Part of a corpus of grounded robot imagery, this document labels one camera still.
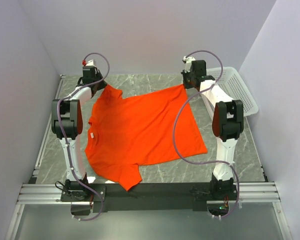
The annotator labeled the aluminium rail frame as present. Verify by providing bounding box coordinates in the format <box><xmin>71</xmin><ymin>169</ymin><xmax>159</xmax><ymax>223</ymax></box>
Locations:
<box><xmin>17</xmin><ymin>76</ymin><xmax>280</xmax><ymax>216</ymax></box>

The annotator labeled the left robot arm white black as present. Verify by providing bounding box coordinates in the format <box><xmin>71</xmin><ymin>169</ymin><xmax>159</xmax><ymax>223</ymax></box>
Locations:
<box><xmin>51</xmin><ymin>60</ymin><xmax>107</xmax><ymax>202</ymax></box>

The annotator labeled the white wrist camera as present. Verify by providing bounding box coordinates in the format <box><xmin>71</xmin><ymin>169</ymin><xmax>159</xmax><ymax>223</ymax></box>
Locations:
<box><xmin>182</xmin><ymin>56</ymin><xmax>196</xmax><ymax>73</ymax></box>
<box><xmin>82</xmin><ymin>59</ymin><xmax>96</xmax><ymax>67</ymax></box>

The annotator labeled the orange t shirt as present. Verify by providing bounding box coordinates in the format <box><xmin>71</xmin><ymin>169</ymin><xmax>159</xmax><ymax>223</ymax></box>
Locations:
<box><xmin>85</xmin><ymin>84</ymin><xmax>208</xmax><ymax>190</ymax></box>

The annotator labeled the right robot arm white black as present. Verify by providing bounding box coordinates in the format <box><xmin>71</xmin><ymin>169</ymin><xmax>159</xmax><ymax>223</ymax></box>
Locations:
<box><xmin>181</xmin><ymin>56</ymin><xmax>244</xmax><ymax>197</ymax></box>

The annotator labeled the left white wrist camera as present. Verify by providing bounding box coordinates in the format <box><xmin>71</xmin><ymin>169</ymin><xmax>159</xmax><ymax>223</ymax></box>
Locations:
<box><xmin>82</xmin><ymin>59</ymin><xmax>96</xmax><ymax>67</ymax></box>

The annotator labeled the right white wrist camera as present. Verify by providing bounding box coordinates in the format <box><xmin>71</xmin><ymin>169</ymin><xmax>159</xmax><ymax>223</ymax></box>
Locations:
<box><xmin>182</xmin><ymin>56</ymin><xmax>196</xmax><ymax>73</ymax></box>

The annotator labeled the white plastic mesh basket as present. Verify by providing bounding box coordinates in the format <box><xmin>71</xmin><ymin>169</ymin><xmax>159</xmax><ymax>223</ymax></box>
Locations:
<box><xmin>201</xmin><ymin>67</ymin><xmax>259</xmax><ymax>120</ymax></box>

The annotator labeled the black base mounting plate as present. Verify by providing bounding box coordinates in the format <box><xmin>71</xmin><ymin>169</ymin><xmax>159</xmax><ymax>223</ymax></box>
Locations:
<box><xmin>60</xmin><ymin>182</ymin><xmax>238</xmax><ymax>213</ymax></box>

